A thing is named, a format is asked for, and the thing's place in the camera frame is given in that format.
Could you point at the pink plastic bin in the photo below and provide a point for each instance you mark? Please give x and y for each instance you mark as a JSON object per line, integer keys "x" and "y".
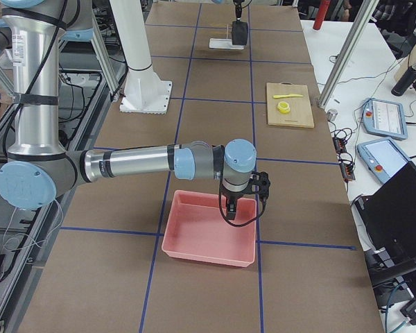
{"x": 196, "y": 231}

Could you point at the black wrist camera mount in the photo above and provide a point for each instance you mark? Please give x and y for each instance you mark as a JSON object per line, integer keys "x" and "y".
{"x": 259, "y": 184}

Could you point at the teach pendant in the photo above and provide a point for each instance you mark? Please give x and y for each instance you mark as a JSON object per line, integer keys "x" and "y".
{"x": 383, "y": 157}
{"x": 384, "y": 118}

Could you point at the dark grey wiping cloth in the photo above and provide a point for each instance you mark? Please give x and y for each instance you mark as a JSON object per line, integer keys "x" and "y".
{"x": 239, "y": 33}

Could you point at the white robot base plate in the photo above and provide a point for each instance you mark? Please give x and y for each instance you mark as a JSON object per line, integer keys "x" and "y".
{"x": 137, "y": 98}

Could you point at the white rectangular tray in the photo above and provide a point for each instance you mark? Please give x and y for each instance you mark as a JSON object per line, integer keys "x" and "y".
{"x": 224, "y": 44}

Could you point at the black water bottle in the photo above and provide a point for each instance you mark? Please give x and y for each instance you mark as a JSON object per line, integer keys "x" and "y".
{"x": 406, "y": 80}

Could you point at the bamboo cutting board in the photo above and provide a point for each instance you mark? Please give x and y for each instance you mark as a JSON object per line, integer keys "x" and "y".
{"x": 301, "y": 115}

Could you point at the yellow plastic knife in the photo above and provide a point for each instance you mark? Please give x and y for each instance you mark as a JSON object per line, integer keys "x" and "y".
{"x": 287, "y": 96}

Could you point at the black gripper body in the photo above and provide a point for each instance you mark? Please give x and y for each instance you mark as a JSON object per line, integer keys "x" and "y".
{"x": 233, "y": 196}
{"x": 238, "y": 34}

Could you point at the wooden towel rack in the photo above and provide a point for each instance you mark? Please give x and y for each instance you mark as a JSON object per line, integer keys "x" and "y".
{"x": 222, "y": 30}

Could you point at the aluminium frame post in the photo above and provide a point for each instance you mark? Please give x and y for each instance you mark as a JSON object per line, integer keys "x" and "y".
{"x": 354, "y": 35}

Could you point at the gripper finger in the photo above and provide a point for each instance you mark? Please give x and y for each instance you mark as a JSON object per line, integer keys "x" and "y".
{"x": 231, "y": 211}

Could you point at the yellow lemon slices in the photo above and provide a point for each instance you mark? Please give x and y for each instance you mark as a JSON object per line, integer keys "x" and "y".
{"x": 283, "y": 107}

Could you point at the teach pendant near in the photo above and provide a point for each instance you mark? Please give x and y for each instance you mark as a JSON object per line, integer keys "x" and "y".
{"x": 383, "y": 157}

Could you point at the teach pendant far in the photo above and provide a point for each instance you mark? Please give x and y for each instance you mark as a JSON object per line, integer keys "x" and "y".
{"x": 384, "y": 118}

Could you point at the black monitor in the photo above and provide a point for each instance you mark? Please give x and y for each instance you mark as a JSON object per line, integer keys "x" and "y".
{"x": 389, "y": 214}

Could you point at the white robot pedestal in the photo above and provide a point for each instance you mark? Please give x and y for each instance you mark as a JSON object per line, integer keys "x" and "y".
{"x": 129, "y": 21}

